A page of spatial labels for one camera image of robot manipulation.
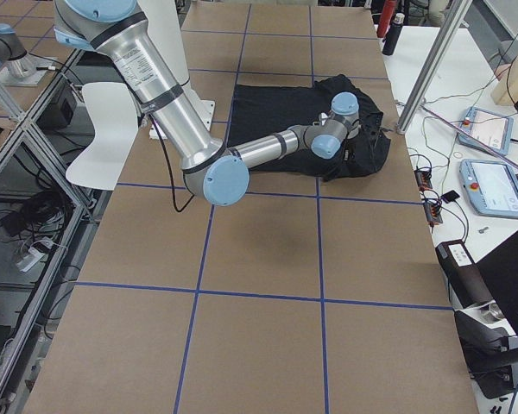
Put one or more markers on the teach pendant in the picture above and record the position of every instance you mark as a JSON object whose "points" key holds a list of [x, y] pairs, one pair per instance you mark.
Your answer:
{"points": [[488, 128], [491, 187]]}

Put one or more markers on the far teach pendant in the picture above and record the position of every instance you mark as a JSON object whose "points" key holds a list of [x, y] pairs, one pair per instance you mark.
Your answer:
{"points": [[488, 128]]}

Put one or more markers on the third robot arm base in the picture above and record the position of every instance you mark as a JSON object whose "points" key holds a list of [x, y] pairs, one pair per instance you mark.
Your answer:
{"points": [[17, 66]]}

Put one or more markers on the white plastic chair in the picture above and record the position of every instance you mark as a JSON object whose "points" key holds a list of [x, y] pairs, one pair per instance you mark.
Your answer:
{"points": [[114, 118]]}

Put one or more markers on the white power strip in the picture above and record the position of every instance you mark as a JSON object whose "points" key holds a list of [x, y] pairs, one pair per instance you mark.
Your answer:
{"points": [[34, 254]]}

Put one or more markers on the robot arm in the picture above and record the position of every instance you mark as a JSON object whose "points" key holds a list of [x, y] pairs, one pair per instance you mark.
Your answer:
{"points": [[144, 43]]}

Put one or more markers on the near teach pendant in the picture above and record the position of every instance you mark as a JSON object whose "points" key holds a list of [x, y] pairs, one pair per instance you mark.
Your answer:
{"points": [[491, 187]]}

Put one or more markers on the black computer monitor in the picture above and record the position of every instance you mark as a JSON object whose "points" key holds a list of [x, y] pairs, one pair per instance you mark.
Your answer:
{"points": [[499, 269]]}

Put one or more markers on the black water bottle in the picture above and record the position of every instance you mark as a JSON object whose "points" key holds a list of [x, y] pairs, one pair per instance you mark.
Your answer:
{"points": [[393, 34]]}

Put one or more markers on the red bottle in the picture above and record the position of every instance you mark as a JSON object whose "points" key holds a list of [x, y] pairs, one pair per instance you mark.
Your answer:
{"points": [[388, 10]]}

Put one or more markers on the aluminium side frame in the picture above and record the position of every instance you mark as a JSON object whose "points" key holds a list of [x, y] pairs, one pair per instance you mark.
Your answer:
{"points": [[42, 130]]}

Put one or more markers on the orange circuit board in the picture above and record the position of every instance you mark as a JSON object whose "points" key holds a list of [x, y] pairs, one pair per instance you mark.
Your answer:
{"points": [[423, 179]]}

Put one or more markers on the black graphic t-shirt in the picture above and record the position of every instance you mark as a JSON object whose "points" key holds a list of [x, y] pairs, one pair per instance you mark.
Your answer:
{"points": [[263, 110]]}

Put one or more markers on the aluminium frame post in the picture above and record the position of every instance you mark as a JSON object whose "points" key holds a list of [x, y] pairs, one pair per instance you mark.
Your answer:
{"points": [[434, 58]]}

